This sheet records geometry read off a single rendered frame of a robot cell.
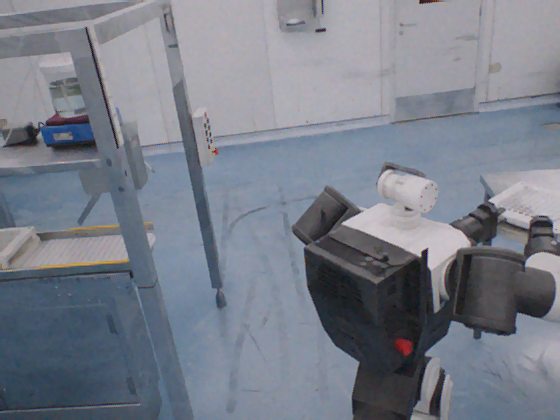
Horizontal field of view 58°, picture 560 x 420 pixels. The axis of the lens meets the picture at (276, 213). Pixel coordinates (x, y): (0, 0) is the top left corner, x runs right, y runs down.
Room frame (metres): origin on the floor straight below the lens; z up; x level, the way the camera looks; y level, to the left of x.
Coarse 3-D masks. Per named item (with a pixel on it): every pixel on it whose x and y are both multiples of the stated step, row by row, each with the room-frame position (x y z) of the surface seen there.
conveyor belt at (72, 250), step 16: (48, 240) 1.82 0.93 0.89; (64, 240) 1.80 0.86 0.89; (80, 240) 1.79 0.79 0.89; (96, 240) 1.77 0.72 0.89; (112, 240) 1.75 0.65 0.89; (32, 256) 1.70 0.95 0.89; (48, 256) 1.69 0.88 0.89; (64, 256) 1.67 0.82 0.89; (80, 256) 1.66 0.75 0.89; (96, 256) 1.64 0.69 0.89; (112, 256) 1.63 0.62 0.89
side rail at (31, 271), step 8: (104, 264) 1.52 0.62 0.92; (112, 264) 1.52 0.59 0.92; (120, 264) 1.52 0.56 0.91; (128, 264) 1.51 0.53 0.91; (0, 272) 1.55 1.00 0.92; (8, 272) 1.55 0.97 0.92; (16, 272) 1.55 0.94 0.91; (24, 272) 1.55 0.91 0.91; (32, 272) 1.54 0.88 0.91; (40, 272) 1.54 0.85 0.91; (48, 272) 1.54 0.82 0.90; (56, 272) 1.54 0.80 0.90; (64, 272) 1.53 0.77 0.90; (72, 272) 1.53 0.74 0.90; (80, 272) 1.53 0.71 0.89; (88, 272) 1.53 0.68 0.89
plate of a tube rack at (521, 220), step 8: (520, 184) 1.47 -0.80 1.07; (528, 184) 1.46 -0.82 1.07; (504, 192) 1.42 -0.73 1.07; (512, 192) 1.42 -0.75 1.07; (552, 192) 1.39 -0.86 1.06; (488, 200) 1.38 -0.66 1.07; (496, 200) 1.38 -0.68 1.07; (512, 208) 1.31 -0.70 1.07; (504, 216) 1.28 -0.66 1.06; (512, 216) 1.27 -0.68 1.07; (520, 216) 1.26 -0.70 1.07; (528, 216) 1.26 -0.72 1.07; (520, 224) 1.24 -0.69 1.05; (528, 224) 1.22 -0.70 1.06
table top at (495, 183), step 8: (480, 176) 1.97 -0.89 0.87; (488, 176) 1.94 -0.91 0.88; (496, 176) 1.93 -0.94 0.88; (504, 176) 1.92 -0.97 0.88; (512, 176) 1.91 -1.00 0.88; (520, 176) 1.91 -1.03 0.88; (528, 176) 1.90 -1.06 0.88; (536, 176) 1.89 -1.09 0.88; (544, 176) 1.88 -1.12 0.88; (552, 176) 1.87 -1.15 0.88; (488, 184) 1.87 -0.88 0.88; (496, 184) 1.86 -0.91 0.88; (504, 184) 1.85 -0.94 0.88; (512, 184) 1.84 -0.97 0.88; (536, 184) 1.82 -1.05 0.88; (544, 184) 1.81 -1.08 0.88; (552, 184) 1.80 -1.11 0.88; (488, 192) 1.85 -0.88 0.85; (496, 192) 1.79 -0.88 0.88
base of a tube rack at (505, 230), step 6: (504, 222) 1.32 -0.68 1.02; (498, 228) 1.29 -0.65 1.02; (504, 228) 1.28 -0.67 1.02; (510, 228) 1.28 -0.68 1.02; (516, 228) 1.28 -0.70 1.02; (498, 234) 1.29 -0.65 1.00; (504, 234) 1.27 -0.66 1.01; (510, 234) 1.26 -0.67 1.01; (516, 234) 1.25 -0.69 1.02; (522, 234) 1.24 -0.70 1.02; (516, 240) 1.24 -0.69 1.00; (522, 240) 1.23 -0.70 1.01
